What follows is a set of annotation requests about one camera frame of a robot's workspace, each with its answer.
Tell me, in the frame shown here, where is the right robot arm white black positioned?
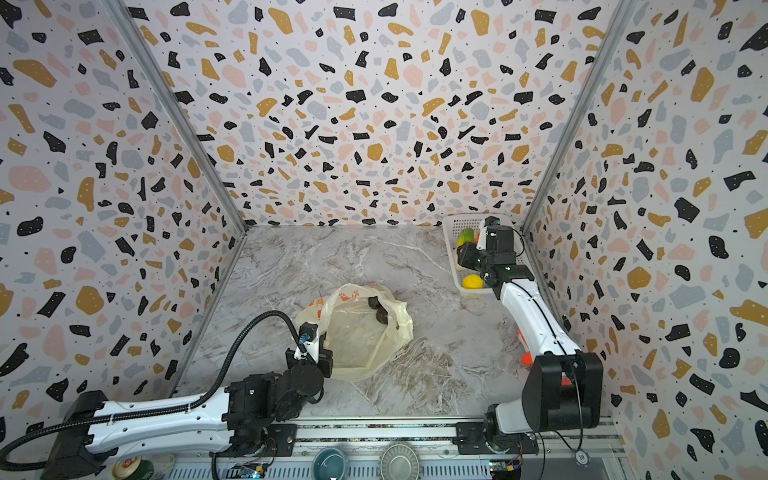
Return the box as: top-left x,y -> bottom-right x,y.
456,216 -> 603,450

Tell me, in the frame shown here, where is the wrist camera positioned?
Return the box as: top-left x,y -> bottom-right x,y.
294,322 -> 320,363
476,216 -> 501,251

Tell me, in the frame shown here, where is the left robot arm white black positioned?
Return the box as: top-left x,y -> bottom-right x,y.
41,341 -> 333,479

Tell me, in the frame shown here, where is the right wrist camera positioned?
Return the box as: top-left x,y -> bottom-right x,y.
476,216 -> 501,251

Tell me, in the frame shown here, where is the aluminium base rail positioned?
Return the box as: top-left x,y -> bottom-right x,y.
161,416 -> 625,480

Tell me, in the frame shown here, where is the tin can with label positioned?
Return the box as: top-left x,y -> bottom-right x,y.
111,457 -> 155,480

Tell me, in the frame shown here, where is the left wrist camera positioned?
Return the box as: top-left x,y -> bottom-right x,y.
294,322 -> 320,363

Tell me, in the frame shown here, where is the yellow translucent plastic bag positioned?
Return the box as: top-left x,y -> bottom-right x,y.
296,283 -> 414,382

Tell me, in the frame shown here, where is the small round white token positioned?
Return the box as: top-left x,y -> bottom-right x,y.
574,449 -> 590,467

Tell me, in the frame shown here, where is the black corrugated cable hose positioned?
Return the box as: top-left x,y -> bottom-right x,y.
0,310 -> 301,472

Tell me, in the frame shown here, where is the white plastic mesh basket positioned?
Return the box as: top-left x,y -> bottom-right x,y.
442,213 -> 535,297

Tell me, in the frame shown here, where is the bright green fruit toy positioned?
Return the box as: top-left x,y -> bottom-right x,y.
457,228 -> 476,247

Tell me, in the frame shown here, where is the teal bowl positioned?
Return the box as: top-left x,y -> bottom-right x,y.
311,447 -> 348,480

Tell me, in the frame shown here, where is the grey ribbed plate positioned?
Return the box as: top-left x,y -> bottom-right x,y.
379,443 -> 420,480

